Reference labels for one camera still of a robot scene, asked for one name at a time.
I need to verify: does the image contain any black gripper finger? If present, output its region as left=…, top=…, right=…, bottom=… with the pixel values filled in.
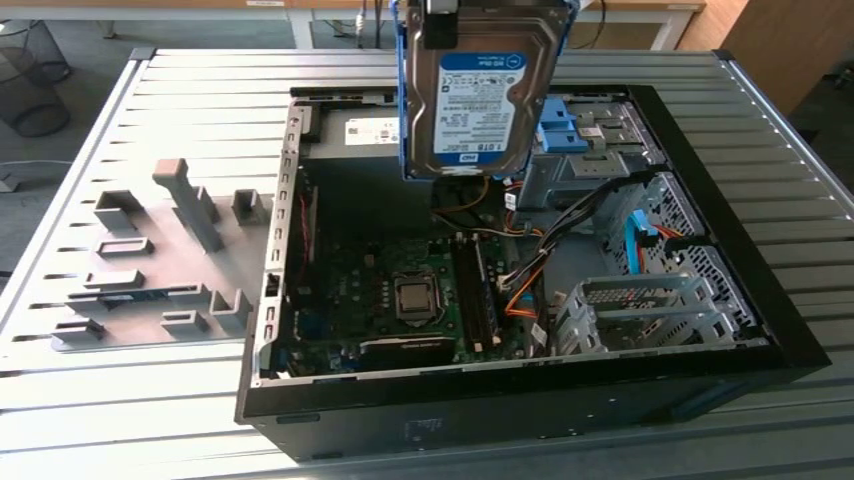
left=421, top=0, right=461, bottom=50

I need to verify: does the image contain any orange wire bundle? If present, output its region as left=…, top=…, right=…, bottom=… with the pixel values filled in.
left=503, top=279, right=545, bottom=319

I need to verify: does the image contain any CPU socket with silver CPU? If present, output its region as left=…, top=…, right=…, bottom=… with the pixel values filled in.
left=392, top=272, right=441, bottom=324

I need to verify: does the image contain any black cable bundle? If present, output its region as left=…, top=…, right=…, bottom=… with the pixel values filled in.
left=496, top=172, right=652, bottom=294

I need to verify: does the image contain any blue plastic drive latch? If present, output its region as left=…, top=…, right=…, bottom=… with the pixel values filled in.
left=532, top=97, right=592, bottom=154

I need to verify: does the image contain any red orange power wire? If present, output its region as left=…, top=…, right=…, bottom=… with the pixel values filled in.
left=636, top=223, right=708, bottom=274

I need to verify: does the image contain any hard disk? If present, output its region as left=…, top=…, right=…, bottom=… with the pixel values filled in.
left=396, top=0, right=575, bottom=182

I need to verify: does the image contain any green motherboard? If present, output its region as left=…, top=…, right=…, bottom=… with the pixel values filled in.
left=289, top=232, right=535, bottom=376

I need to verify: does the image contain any silver optical drive cage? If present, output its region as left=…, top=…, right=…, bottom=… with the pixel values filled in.
left=516, top=97, right=668, bottom=211

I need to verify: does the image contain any yellow wire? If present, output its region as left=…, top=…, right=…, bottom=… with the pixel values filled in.
left=431, top=177, right=492, bottom=217

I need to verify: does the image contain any black wire mesh bin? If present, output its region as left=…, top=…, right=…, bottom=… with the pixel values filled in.
left=0, top=19, right=73, bottom=139

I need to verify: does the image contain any white frame desk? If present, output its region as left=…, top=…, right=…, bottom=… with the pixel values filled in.
left=105, top=0, right=708, bottom=51

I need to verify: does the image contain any grey parts rack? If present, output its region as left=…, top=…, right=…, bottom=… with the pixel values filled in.
left=49, top=158, right=278, bottom=354

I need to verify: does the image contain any black graphics card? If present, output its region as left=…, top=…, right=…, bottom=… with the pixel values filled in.
left=356, top=333, right=459, bottom=371

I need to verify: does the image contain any black RAM stick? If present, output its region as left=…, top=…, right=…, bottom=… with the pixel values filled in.
left=468, top=232, right=503, bottom=346

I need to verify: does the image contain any silver disk bay cage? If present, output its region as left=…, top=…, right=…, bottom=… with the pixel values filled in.
left=549, top=272, right=742, bottom=356

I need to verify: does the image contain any grey power supply unit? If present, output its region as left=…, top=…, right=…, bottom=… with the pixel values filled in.
left=299, top=105, right=436, bottom=236

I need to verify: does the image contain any brown wooden cabinet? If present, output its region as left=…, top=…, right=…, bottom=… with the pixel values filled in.
left=676, top=0, right=854, bottom=116

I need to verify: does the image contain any white floor cable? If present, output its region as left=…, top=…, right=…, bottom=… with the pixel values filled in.
left=0, top=158, right=68, bottom=174

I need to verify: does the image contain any blue data wire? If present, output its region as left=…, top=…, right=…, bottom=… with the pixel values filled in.
left=623, top=208, right=652, bottom=276

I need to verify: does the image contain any black open PC case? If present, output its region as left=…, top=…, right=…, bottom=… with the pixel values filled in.
left=232, top=83, right=832, bottom=464

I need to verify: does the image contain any green RAM stick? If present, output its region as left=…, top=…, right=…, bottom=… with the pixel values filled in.
left=96, top=289, right=168, bottom=304

